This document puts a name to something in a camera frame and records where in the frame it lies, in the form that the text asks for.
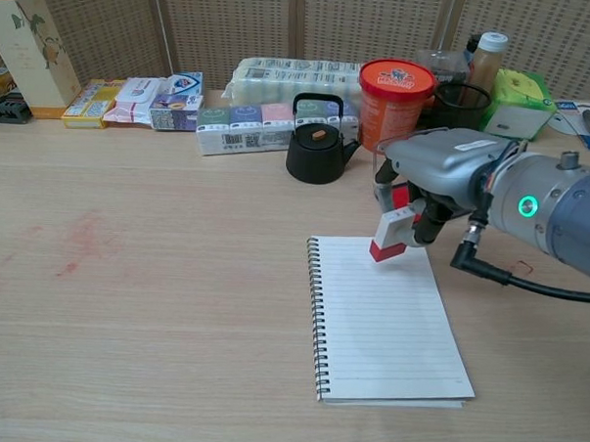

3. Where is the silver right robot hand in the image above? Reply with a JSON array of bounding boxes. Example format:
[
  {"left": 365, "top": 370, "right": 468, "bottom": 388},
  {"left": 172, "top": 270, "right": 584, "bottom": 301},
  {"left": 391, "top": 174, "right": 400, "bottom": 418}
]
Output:
[{"left": 372, "top": 124, "right": 521, "bottom": 251}]

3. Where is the red white stamp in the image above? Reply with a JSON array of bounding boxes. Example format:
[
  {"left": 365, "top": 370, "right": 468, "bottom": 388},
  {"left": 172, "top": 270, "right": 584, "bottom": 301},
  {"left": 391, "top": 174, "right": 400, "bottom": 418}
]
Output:
[{"left": 368, "top": 206, "right": 417, "bottom": 264}]

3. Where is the white spiral notepad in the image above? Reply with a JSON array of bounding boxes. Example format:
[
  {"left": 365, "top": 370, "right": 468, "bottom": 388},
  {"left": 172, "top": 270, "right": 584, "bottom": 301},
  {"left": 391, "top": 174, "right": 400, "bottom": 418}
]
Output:
[{"left": 298, "top": 234, "right": 483, "bottom": 412}]

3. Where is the black mesh pen cup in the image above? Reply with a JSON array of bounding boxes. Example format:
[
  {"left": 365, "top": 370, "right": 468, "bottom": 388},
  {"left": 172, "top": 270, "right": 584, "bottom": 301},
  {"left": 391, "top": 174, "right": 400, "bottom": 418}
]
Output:
[{"left": 429, "top": 81, "right": 494, "bottom": 136}]

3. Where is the red ink pad clear lid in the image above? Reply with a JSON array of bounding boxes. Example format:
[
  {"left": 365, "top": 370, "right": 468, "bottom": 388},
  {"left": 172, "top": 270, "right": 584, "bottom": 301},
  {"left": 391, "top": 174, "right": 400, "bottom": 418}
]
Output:
[{"left": 368, "top": 138, "right": 427, "bottom": 216}]

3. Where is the orange lidded tub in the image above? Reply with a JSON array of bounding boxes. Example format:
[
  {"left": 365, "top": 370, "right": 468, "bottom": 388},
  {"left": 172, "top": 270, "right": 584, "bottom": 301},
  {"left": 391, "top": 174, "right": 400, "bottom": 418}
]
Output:
[{"left": 355, "top": 57, "right": 438, "bottom": 155}]

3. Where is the green tissue box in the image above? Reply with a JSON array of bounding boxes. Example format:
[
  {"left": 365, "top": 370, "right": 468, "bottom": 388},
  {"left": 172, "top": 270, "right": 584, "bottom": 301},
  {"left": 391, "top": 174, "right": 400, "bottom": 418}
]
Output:
[{"left": 477, "top": 66, "right": 560, "bottom": 144}]

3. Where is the clear plastic box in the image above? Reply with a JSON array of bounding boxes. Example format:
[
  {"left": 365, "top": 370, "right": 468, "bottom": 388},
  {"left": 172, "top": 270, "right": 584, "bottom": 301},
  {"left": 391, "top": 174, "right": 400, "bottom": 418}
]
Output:
[{"left": 412, "top": 47, "right": 473, "bottom": 88}]

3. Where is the brown bottle white cap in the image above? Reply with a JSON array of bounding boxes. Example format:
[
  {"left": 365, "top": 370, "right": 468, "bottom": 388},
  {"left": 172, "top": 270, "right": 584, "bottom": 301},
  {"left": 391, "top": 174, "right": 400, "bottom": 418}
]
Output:
[{"left": 466, "top": 30, "right": 510, "bottom": 92}]

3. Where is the dark bottle black cap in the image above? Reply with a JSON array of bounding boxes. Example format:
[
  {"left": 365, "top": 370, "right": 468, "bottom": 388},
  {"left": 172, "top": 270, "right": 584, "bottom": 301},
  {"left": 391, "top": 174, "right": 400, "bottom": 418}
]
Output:
[{"left": 462, "top": 31, "right": 482, "bottom": 68}]

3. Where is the small black teapot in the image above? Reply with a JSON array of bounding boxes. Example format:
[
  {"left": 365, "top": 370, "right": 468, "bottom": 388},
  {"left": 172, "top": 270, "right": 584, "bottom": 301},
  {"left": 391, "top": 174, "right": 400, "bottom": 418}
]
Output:
[{"left": 284, "top": 92, "right": 364, "bottom": 188}]

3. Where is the long plastic wrapped paper pack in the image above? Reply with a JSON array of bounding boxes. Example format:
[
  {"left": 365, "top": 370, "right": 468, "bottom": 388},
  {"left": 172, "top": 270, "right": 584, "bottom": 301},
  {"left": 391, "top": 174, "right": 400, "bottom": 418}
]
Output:
[{"left": 221, "top": 55, "right": 366, "bottom": 108}]

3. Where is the multicolour tissue pack row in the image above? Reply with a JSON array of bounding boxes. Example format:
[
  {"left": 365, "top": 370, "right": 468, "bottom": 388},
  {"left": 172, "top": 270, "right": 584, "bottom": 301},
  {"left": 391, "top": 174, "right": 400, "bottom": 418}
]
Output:
[{"left": 194, "top": 98, "right": 363, "bottom": 164}]

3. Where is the wicker folding screen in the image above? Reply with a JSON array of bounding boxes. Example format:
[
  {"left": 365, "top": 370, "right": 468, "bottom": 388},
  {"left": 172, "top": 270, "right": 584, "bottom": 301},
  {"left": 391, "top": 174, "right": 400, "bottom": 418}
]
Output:
[{"left": 0, "top": 0, "right": 590, "bottom": 112}]

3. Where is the blue and white soap box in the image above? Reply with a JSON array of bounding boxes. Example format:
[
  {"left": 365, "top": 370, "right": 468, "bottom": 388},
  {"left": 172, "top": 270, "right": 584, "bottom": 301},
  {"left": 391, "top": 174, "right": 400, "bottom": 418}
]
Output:
[{"left": 162, "top": 69, "right": 204, "bottom": 101}]

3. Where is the purple box peach print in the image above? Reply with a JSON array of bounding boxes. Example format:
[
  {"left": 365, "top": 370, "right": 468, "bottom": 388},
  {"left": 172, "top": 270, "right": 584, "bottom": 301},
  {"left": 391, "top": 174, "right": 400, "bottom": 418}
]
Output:
[{"left": 146, "top": 91, "right": 204, "bottom": 134}]

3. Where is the pink wet wipes pack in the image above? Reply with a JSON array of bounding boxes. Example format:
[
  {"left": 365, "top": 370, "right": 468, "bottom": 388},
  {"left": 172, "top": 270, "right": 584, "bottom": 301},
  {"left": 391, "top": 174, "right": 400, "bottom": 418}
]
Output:
[{"left": 102, "top": 73, "right": 173, "bottom": 130}]

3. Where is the yellow flat box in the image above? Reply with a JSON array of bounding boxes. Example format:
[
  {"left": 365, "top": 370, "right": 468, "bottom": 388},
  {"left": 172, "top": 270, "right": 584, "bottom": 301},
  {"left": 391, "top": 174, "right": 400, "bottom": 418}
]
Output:
[{"left": 59, "top": 76, "right": 128, "bottom": 131}]

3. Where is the tall cream orange carton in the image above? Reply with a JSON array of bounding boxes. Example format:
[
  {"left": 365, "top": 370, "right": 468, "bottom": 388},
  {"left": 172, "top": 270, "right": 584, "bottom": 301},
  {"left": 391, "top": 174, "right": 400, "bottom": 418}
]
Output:
[{"left": 0, "top": 0, "right": 86, "bottom": 121}]

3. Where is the small black holder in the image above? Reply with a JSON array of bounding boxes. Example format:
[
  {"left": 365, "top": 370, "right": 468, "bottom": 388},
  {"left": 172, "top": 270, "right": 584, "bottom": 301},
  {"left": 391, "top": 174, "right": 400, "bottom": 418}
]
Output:
[{"left": 0, "top": 88, "right": 35, "bottom": 131}]

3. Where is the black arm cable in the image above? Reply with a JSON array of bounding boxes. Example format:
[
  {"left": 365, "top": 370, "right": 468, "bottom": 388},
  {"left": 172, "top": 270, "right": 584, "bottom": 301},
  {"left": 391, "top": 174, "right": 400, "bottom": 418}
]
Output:
[{"left": 448, "top": 207, "right": 590, "bottom": 305}]

